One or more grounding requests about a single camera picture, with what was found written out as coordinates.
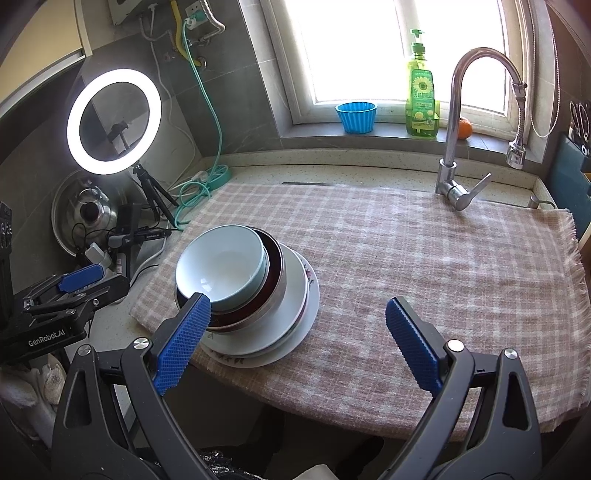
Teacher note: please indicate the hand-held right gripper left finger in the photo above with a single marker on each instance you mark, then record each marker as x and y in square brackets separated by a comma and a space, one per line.
[182, 341]

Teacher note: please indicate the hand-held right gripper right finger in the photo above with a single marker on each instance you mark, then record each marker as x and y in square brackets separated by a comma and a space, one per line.
[413, 346]

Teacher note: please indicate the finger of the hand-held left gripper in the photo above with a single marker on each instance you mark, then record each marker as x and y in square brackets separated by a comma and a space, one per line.
[81, 278]
[111, 288]

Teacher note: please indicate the light blue bowl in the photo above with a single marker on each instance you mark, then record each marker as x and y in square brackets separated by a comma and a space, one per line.
[221, 263]

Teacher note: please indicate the pink floral plate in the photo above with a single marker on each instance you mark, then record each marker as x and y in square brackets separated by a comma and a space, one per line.
[310, 277]
[316, 307]

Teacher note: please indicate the white plate grey leaf print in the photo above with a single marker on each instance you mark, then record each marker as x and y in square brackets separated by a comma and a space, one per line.
[291, 314]

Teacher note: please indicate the large steel bowl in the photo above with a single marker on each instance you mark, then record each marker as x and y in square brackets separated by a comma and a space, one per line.
[284, 288]

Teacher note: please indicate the person's left hand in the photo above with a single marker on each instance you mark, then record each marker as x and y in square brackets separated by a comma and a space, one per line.
[32, 383]

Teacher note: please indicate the steel pot lid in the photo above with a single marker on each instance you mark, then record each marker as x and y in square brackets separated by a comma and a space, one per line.
[74, 198]

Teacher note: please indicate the pink plaid cloth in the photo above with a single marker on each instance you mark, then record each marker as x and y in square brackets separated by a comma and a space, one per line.
[415, 258]

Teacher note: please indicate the black tripod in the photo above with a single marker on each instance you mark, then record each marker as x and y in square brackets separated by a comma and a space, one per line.
[150, 189]

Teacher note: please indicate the steel faucet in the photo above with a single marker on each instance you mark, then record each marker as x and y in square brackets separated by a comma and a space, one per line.
[450, 138]

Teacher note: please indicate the orange fruit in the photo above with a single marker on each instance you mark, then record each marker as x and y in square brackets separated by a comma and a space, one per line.
[465, 128]

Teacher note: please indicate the blue knife holder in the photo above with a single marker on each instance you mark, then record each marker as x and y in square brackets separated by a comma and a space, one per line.
[568, 180]

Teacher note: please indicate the blue ribbed cup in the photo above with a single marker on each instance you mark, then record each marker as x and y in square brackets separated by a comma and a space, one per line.
[355, 119]

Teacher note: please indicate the green dish soap bottle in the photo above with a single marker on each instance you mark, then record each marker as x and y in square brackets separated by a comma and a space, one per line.
[422, 106]

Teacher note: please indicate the yellow pipe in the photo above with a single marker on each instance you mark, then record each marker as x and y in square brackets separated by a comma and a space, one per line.
[178, 41]

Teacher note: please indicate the flexible metal pipe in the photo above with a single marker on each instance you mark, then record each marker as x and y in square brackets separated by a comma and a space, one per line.
[219, 30]

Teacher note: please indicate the black scissors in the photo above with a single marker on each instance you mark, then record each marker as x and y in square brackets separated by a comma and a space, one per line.
[579, 115]

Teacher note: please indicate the white window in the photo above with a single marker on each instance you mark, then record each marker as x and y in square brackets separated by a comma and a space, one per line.
[369, 55]

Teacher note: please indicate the wall socket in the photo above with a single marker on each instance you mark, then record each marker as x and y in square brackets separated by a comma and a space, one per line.
[194, 11]

